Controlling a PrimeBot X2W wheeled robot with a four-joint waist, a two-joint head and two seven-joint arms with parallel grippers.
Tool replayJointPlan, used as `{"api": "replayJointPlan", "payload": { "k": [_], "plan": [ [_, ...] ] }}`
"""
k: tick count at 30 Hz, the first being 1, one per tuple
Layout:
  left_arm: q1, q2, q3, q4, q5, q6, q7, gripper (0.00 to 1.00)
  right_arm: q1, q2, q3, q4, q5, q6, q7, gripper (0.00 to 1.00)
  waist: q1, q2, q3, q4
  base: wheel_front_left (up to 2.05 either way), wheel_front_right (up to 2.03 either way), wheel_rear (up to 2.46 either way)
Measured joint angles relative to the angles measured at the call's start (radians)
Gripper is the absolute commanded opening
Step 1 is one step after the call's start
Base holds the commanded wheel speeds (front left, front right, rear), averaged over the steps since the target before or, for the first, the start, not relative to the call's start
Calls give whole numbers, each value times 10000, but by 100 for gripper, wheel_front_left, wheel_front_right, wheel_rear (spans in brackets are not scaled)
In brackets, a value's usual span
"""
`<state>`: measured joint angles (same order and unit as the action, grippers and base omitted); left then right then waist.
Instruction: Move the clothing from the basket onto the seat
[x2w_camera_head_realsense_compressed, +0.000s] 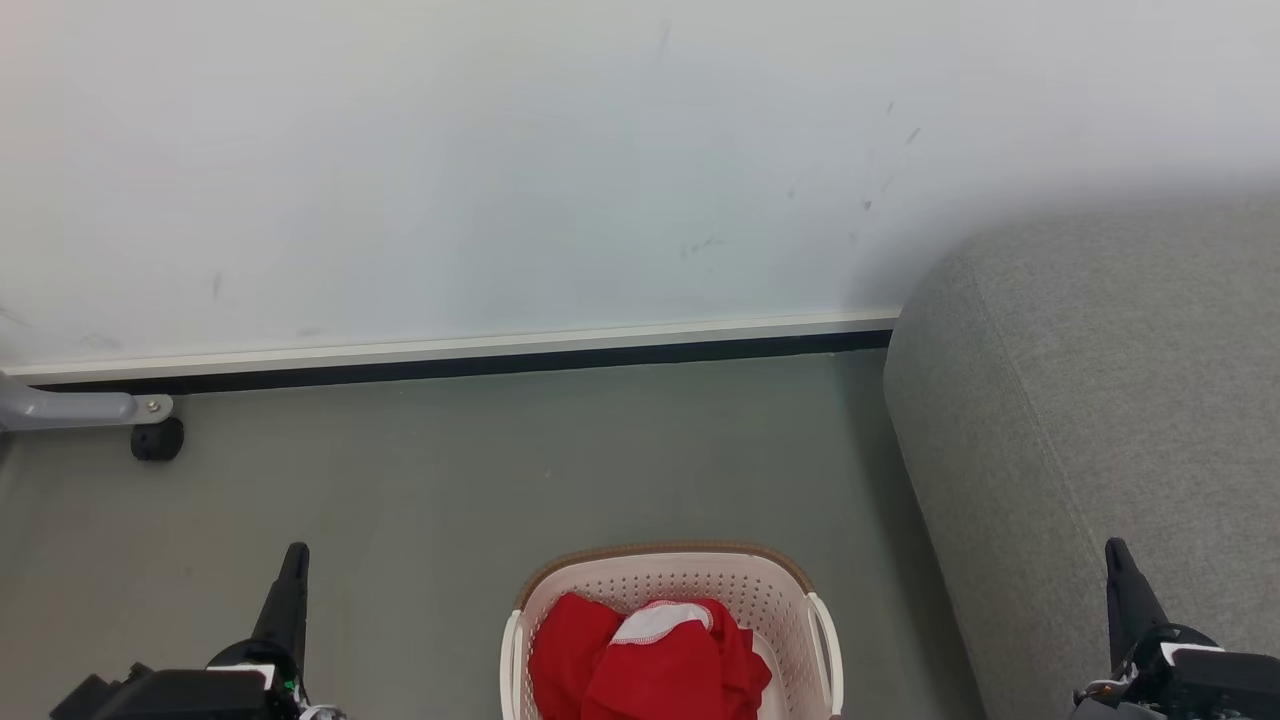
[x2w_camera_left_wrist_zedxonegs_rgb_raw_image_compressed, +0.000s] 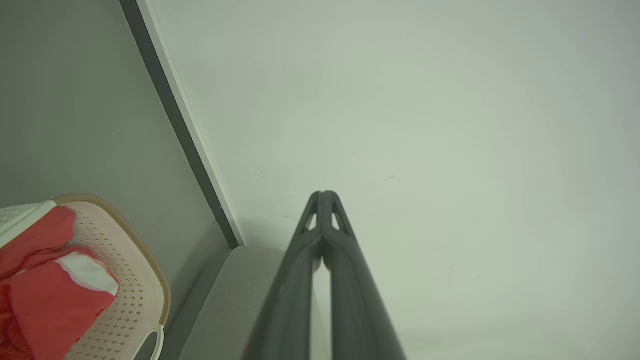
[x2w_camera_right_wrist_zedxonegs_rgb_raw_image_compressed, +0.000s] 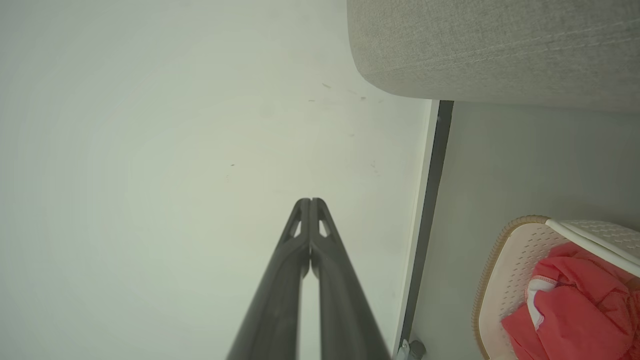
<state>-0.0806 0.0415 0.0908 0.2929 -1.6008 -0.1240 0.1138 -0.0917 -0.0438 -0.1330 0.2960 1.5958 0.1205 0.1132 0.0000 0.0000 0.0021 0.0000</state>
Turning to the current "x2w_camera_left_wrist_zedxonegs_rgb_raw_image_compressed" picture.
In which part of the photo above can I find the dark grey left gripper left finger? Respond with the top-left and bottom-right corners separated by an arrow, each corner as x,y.
242,191 -> 324,360

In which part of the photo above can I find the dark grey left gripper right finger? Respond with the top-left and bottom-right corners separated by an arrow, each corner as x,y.
322,191 -> 407,360

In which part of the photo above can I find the dark and white baseboard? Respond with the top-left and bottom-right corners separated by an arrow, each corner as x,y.
119,0 -> 246,249

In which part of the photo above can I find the cream perforated laundry basket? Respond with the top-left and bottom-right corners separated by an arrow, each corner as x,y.
0,193 -> 172,360

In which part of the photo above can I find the red cloth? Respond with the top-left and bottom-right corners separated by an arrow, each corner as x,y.
0,206 -> 77,281
0,245 -> 121,360

